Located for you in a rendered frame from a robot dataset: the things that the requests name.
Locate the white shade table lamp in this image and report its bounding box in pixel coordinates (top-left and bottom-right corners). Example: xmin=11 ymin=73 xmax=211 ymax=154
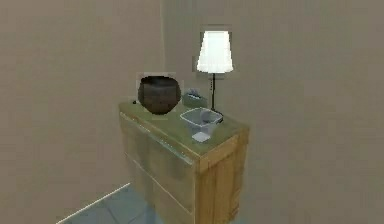
xmin=196 ymin=30 xmax=234 ymax=116

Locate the dark brown round pot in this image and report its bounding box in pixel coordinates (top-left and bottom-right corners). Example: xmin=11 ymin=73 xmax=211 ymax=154
xmin=137 ymin=75 xmax=182 ymax=116

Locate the grey green tissue box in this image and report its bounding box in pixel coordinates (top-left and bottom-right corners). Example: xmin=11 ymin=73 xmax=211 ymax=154
xmin=181 ymin=88 xmax=208 ymax=109

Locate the wooden chest of drawers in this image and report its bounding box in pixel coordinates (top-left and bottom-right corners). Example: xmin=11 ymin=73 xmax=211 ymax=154
xmin=118 ymin=99 xmax=251 ymax=224

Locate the clear square glass cup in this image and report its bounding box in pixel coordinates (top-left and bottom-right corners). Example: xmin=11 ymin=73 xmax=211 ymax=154
xmin=179 ymin=107 xmax=224 ymax=144

